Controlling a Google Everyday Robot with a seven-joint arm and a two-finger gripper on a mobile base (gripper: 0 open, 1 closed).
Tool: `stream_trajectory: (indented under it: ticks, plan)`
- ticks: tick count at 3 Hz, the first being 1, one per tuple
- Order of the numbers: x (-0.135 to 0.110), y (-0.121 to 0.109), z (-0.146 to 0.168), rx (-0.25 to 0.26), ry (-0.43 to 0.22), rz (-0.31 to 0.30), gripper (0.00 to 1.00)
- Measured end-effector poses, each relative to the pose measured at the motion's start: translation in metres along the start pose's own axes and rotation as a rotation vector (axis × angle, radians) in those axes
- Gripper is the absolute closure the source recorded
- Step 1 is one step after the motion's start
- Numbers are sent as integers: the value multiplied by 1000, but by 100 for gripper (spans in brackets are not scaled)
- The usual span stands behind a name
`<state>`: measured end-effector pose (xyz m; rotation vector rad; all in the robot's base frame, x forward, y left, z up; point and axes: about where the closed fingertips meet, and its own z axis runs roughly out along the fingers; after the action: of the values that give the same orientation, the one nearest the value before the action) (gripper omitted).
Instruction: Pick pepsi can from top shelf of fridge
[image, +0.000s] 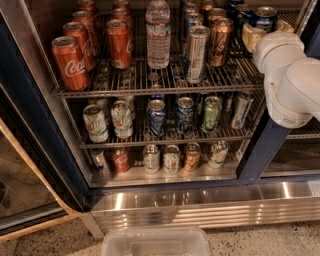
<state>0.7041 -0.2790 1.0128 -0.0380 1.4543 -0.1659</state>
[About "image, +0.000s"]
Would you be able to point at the back red Coca-Cola can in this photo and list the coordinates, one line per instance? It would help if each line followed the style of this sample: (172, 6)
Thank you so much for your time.
(89, 5)

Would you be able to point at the silver blue can bottom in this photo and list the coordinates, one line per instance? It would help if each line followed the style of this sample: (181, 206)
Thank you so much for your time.
(99, 160)

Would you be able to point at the steel fridge base grille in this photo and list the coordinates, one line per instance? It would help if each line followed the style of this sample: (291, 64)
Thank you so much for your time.
(205, 208)

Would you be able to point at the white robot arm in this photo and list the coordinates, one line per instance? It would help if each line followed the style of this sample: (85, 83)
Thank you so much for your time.
(291, 78)

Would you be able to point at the gold brown can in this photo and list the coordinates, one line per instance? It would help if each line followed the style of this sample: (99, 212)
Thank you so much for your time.
(215, 13)
(221, 31)
(207, 5)

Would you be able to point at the back red cola can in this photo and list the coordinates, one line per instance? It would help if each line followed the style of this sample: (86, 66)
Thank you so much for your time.
(121, 4)

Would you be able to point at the blue pepsi can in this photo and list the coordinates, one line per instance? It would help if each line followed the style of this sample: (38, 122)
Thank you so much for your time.
(241, 14)
(264, 17)

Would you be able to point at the clear plastic bin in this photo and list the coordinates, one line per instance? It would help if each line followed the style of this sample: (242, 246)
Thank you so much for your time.
(156, 242)

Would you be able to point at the middle red cola can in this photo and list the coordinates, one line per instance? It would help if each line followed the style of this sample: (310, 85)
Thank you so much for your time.
(123, 14)

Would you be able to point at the blue silver slim can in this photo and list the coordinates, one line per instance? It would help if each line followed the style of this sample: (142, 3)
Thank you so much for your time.
(190, 20)

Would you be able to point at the back gold brown can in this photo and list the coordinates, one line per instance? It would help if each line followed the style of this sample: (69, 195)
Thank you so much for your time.
(207, 5)

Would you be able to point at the front red cola can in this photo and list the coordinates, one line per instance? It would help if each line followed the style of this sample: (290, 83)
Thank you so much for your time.
(119, 42)

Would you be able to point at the front gold brown can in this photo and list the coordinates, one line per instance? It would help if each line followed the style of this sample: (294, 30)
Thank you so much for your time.
(221, 31)

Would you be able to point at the white green can bottom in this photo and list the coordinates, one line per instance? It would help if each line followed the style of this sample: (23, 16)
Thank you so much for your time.
(171, 159)

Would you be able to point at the tall silver energy can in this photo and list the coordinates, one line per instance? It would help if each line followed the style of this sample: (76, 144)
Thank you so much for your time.
(196, 53)

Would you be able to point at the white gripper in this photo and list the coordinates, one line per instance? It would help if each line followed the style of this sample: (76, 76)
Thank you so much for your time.
(274, 46)

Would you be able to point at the open glass fridge door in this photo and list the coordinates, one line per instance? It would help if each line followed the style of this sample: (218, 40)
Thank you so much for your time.
(35, 162)

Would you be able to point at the white can bottom right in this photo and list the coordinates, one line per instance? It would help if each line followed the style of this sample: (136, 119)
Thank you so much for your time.
(217, 154)

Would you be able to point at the white green 7UP can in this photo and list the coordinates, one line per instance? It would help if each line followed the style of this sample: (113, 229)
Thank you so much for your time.
(95, 123)

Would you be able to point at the red cola can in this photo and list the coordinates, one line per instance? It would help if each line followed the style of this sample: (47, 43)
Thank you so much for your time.
(123, 14)
(121, 4)
(119, 42)

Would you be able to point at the red can bottom shelf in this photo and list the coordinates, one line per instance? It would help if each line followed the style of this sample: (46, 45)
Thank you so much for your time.
(120, 157)

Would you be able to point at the white can bottom shelf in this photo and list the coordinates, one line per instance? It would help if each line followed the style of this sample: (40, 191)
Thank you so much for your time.
(151, 159)

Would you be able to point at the middle wire shelf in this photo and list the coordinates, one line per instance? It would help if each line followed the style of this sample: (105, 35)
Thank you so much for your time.
(224, 131)

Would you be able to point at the red coca-cola can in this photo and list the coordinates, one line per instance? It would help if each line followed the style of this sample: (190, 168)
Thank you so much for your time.
(70, 62)
(88, 20)
(89, 5)
(80, 33)

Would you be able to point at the gold can bottom shelf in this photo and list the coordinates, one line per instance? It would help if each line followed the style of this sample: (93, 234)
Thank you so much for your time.
(192, 156)

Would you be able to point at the front red Coca-Cola can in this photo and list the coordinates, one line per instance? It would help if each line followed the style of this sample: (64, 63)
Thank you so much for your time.
(70, 62)

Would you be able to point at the wire shelf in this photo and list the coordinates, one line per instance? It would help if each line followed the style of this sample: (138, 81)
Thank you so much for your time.
(239, 74)
(224, 131)

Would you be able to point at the green can middle shelf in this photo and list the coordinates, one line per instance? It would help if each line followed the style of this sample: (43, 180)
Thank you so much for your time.
(211, 114)

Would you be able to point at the silver can middle shelf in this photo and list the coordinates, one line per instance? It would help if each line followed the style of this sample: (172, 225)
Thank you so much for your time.
(242, 107)

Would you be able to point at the top wire shelf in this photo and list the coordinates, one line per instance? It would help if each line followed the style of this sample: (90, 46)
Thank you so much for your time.
(239, 74)

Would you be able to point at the clear plastic water bottle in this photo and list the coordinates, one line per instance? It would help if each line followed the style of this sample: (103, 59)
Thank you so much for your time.
(158, 34)

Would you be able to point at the blue Pepsi can middle shelf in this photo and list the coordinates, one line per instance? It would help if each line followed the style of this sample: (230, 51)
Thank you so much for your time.
(156, 116)

